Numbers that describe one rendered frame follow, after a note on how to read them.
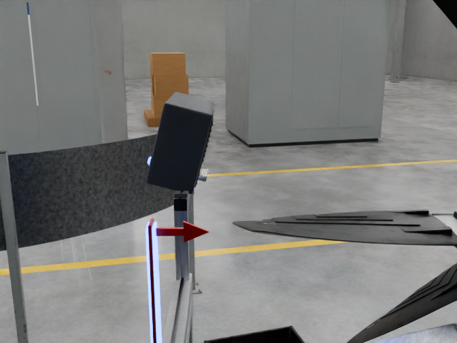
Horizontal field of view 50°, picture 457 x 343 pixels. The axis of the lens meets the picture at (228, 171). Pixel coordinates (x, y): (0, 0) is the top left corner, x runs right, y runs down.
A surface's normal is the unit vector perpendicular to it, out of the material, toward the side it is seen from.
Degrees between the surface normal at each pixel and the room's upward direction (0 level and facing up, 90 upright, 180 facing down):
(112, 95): 90
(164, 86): 90
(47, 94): 90
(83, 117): 90
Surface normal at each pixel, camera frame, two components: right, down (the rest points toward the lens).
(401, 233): 0.08, -0.97
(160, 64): 0.25, 0.24
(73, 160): 0.63, 0.19
